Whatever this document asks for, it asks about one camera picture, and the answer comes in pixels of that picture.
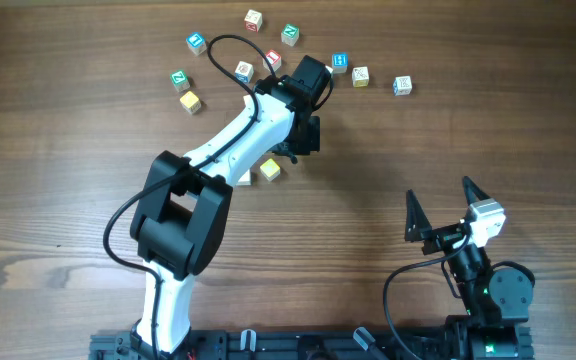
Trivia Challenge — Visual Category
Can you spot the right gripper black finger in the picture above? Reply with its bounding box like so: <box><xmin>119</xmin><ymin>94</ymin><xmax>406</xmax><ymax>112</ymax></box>
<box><xmin>406</xmin><ymin>189</ymin><xmax>432</xmax><ymax>235</ymax></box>
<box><xmin>462</xmin><ymin>176</ymin><xmax>490</xmax><ymax>205</ymax></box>

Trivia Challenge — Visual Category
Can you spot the plain cream block with 9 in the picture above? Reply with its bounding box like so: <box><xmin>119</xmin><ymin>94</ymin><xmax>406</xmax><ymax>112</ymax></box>
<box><xmin>236</xmin><ymin>170</ymin><xmax>252</xmax><ymax>186</ymax></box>

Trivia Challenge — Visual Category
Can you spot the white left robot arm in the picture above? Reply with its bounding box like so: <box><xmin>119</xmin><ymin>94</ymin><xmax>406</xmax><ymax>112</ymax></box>
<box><xmin>130</xmin><ymin>72</ymin><xmax>334</xmax><ymax>356</ymax></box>

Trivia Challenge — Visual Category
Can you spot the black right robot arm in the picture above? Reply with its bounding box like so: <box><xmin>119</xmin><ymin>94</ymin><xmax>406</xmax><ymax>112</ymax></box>
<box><xmin>403</xmin><ymin>177</ymin><xmax>536</xmax><ymax>359</ymax></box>

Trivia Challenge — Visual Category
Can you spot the white bird block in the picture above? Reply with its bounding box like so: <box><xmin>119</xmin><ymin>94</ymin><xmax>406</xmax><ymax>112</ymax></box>
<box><xmin>243</xmin><ymin>95</ymin><xmax>254</xmax><ymax>108</ymax></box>

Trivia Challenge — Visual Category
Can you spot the blue-top ladder block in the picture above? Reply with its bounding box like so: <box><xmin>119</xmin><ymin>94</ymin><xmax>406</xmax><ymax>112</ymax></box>
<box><xmin>332</xmin><ymin>52</ymin><xmax>349</xmax><ymax>74</ymax></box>

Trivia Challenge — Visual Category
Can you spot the yellow-sided block with 0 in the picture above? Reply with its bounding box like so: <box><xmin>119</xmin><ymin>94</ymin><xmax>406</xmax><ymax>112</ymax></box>
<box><xmin>352</xmin><ymin>66</ymin><xmax>370</xmax><ymax>88</ymax></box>

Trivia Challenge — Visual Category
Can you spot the red I top block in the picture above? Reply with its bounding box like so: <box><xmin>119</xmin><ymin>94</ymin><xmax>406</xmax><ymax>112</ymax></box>
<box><xmin>262</xmin><ymin>50</ymin><xmax>282</xmax><ymax>73</ymax></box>

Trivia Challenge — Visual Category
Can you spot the blue D block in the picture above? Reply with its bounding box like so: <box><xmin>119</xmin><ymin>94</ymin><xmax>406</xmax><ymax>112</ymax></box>
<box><xmin>235</xmin><ymin>61</ymin><xmax>254</xmax><ymax>84</ymax></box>

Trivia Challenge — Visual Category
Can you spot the green N block far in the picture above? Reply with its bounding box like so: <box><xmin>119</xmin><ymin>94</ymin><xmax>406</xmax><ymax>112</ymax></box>
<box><xmin>281</xmin><ymin>24</ymin><xmax>300</xmax><ymax>47</ymax></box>

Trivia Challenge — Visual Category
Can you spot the blue-sided block far right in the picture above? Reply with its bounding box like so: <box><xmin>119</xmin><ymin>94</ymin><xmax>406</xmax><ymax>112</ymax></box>
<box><xmin>393</xmin><ymin>76</ymin><xmax>413</xmax><ymax>96</ymax></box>

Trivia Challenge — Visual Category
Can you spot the yellow-top block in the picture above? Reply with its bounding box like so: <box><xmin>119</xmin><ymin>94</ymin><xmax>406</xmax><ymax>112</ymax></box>
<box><xmin>179</xmin><ymin>91</ymin><xmax>202</xmax><ymax>114</ymax></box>

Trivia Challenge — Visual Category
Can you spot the red M block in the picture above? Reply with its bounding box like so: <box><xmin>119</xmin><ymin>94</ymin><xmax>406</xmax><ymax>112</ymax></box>
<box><xmin>244</xmin><ymin>9</ymin><xmax>263</xmax><ymax>32</ymax></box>

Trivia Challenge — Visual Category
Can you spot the green Z block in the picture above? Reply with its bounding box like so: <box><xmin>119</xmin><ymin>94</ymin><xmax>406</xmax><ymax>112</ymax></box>
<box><xmin>170</xmin><ymin>69</ymin><xmax>190</xmax><ymax>93</ymax></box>

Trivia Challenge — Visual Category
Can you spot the blue-top block far left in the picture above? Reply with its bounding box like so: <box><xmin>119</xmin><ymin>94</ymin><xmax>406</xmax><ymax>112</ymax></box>
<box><xmin>186</xmin><ymin>32</ymin><xmax>207</xmax><ymax>56</ymax></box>

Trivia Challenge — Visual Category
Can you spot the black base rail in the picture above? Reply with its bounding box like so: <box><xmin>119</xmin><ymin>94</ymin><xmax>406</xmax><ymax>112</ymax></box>
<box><xmin>87</xmin><ymin>327</ymin><xmax>537</xmax><ymax>360</ymax></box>

